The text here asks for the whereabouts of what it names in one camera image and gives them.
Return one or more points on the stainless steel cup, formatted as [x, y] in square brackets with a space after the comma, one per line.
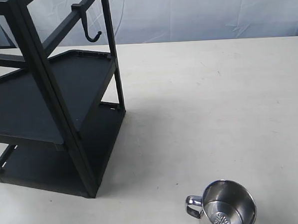
[223, 202]

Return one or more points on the black three-tier rack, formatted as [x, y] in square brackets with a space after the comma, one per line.
[59, 114]

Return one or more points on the black hook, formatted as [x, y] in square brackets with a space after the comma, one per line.
[80, 8]

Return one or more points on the white backdrop cloth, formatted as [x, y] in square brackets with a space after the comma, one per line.
[151, 21]

